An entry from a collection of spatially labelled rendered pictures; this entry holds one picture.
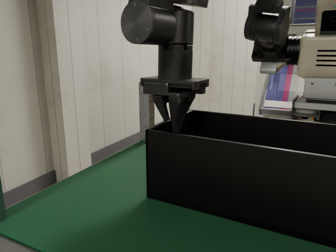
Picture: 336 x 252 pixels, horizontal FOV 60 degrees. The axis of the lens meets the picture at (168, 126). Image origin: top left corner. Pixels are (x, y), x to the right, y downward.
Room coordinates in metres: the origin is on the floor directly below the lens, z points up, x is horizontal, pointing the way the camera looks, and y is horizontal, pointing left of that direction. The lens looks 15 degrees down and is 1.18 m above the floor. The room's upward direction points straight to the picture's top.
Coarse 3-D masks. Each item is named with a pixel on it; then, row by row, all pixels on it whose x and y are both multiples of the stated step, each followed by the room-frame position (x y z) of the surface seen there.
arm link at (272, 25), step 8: (264, 16) 0.83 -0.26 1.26; (272, 16) 0.82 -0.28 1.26; (256, 24) 0.83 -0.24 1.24; (264, 24) 0.82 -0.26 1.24; (272, 24) 0.81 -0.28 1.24; (256, 32) 0.83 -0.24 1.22; (264, 32) 0.82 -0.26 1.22; (272, 32) 0.81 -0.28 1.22; (256, 40) 0.86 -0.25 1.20; (264, 40) 0.84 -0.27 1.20; (272, 40) 0.82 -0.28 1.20
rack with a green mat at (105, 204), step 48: (144, 96) 0.71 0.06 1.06; (144, 144) 0.68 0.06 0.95; (0, 192) 0.36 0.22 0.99; (48, 192) 0.43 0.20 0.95; (96, 192) 0.43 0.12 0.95; (144, 192) 0.43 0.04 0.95; (0, 240) 0.32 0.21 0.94; (48, 240) 0.31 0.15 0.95; (96, 240) 0.31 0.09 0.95; (144, 240) 0.31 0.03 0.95; (192, 240) 0.31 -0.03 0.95; (240, 240) 0.31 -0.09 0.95; (288, 240) 0.31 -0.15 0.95
